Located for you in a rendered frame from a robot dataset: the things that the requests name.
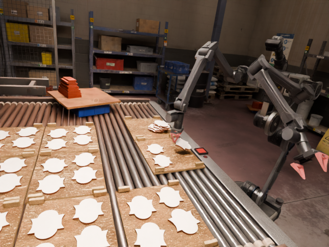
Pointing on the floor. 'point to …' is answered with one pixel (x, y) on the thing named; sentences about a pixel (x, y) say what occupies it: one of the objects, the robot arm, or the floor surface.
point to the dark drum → (198, 90)
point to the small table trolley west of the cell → (168, 88)
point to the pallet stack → (225, 88)
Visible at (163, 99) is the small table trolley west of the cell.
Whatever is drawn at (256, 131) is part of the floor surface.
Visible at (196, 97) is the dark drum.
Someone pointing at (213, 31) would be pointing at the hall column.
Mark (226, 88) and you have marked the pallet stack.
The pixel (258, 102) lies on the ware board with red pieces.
